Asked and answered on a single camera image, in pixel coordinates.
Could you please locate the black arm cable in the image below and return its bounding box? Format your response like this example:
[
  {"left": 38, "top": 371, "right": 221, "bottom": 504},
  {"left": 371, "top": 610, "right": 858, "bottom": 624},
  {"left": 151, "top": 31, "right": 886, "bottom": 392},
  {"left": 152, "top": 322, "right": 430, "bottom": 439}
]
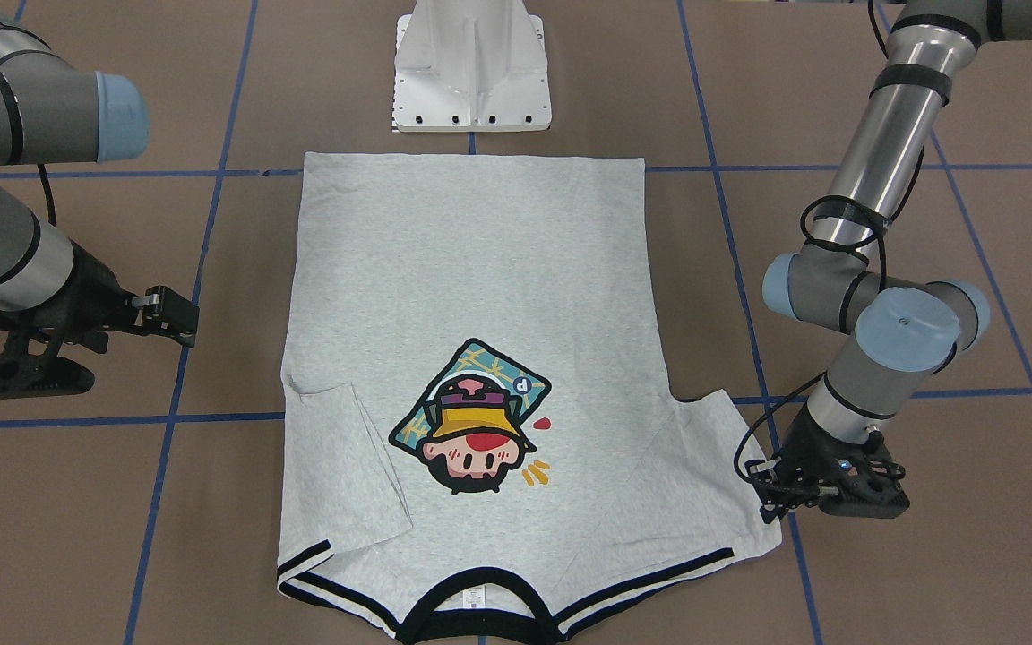
[
  {"left": 733, "top": 0, "right": 938, "bottom": 485},
  {"left": 34, "top": 163, "right": 58, "bottom": 227}
]

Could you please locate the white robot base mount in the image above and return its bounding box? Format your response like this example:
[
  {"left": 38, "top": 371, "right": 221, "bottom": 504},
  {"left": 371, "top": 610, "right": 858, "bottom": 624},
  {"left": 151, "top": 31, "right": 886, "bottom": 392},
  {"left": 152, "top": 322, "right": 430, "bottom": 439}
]
[{"left": 391, "top": 1, "right": 553, "bottom": 133}]

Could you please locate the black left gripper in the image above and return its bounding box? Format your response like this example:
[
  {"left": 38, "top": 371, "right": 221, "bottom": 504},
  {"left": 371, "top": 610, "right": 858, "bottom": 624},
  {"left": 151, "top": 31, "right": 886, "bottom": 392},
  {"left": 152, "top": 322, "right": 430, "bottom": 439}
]
[{"left": 744, "top": 407, "right": 910, "bottom": 524}]

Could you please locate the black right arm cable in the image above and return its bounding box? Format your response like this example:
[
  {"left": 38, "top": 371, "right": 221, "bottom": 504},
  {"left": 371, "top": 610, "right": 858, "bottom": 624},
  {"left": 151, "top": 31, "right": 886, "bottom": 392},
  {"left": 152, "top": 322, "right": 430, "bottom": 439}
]
[{"left": 34, "top": 163, "right": 58, "bottom": 227}]

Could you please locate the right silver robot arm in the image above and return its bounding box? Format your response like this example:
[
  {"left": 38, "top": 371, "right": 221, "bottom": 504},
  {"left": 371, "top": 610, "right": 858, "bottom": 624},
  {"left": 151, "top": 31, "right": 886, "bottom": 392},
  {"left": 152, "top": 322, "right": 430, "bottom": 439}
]
[{"left": 0, "top": 13, "right": 200, "bottom": 400}]

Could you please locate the grey cartoon print t-shirt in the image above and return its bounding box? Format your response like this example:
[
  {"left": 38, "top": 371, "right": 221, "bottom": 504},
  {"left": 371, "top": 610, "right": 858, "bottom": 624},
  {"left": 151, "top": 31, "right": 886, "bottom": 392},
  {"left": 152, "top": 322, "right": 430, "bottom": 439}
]
[{"left": 276, "top": 152, "right": 782, "bottom": 644}]

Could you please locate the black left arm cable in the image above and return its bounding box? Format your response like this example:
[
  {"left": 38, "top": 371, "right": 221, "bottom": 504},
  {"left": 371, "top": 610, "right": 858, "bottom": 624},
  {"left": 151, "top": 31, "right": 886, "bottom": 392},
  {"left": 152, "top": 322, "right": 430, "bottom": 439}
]
[{"left": 733, "top": 0, "right": 938, "bottom": 485}]

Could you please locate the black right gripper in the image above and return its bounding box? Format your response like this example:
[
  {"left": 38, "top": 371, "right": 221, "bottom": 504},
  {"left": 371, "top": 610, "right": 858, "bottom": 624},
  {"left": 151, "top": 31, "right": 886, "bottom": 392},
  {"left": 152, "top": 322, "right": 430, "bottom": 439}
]
[{"left": 0, "top": 244, "right": 200, "bottom": 399}]

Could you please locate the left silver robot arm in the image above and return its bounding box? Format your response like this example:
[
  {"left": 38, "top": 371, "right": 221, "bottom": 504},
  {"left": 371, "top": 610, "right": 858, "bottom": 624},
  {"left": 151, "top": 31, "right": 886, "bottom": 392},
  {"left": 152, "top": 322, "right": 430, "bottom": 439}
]
[{"left": 734, "top": 1, "right": 1032, "bottom": 523}]

